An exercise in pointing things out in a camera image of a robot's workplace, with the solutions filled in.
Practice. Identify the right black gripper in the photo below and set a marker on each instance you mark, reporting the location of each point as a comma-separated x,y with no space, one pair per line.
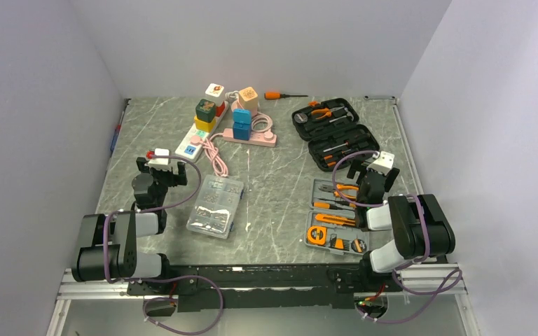
357,166

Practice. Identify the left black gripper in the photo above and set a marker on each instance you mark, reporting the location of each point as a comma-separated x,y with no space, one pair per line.
175,179

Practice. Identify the white power strip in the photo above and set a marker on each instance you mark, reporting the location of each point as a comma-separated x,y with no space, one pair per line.
191,145

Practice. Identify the grey tool tray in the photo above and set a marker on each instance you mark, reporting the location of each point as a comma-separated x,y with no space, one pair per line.
331,224

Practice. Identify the clear plastic screw box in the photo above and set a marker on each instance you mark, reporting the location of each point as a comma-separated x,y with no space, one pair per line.
215,206

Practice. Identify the black tool case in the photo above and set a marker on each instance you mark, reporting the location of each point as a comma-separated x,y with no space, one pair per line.
332,139

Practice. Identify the dark blue cube adapter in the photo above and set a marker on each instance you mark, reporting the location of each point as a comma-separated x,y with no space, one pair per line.
241,131

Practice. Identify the light blue cube adapter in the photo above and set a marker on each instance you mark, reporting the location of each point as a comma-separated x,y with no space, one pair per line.
242,116

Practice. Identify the pink power strip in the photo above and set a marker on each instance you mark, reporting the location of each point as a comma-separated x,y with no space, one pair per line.
264,139

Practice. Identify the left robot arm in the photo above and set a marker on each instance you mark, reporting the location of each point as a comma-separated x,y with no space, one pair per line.
107,244

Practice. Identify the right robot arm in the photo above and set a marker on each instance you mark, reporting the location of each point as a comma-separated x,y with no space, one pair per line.
420,229

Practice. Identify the blue red pen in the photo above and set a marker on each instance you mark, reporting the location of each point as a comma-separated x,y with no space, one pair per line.
116,132

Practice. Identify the orange utility knife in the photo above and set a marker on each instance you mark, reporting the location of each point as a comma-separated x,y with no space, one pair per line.
336,220

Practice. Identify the yellow cube adapter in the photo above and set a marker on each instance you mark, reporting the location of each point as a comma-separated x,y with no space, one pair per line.
205,126

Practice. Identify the orange tape measure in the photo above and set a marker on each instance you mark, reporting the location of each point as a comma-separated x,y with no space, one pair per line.
316,235

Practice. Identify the green cube adapter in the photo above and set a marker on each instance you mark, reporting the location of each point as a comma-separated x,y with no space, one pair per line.
205,110

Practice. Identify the orange pliers in case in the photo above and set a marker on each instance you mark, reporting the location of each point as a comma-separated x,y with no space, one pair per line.
321,114

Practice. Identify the red cube adapter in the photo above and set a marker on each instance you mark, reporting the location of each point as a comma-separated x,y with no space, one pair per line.
220,109

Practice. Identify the white cube adapter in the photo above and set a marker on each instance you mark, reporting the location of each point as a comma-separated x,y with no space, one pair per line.
215,93

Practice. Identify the beige cube adapter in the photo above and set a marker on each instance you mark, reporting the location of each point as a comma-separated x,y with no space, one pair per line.
248,100

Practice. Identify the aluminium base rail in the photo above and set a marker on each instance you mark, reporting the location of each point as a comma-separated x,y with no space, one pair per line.
334,277

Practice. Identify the orange handled screwdriver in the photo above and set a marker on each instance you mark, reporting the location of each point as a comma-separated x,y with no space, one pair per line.
280,95

